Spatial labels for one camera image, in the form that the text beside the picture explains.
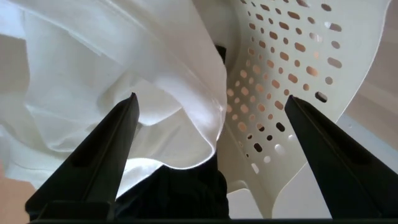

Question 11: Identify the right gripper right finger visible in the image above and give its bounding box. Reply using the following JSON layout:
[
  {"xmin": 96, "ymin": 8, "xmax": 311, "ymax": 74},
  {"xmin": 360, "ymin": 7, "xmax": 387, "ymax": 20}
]
[{"xmin": 284, "ymin": 95, "xmax": 398, "ymax": 218}]

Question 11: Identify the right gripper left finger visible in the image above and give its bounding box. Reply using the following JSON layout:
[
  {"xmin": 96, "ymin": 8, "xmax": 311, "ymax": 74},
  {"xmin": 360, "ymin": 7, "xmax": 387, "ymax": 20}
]
[{"xmin": 24, "ymin": 92, "xmax": 140, "ymax": 222}]

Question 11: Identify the white printed t-shirt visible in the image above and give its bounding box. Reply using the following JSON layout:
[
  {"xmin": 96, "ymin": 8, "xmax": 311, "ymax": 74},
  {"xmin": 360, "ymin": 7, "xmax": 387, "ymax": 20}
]
[{"xmin": 0, "ymin": 0, "xmax": 228, "ymax": 200}]

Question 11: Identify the white laundry basket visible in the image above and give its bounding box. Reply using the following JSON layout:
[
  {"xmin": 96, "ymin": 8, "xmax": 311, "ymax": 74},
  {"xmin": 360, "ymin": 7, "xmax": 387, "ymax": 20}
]
[{"xmin": 191, "ymin": 0, "xmax": 393, "ymax": 220}]

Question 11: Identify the black garment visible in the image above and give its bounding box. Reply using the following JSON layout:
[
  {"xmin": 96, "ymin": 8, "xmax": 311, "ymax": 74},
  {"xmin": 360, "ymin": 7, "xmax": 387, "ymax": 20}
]
[{"xmin": 114, "ymin": 45, "xmax": 231, "ymax": 220}]

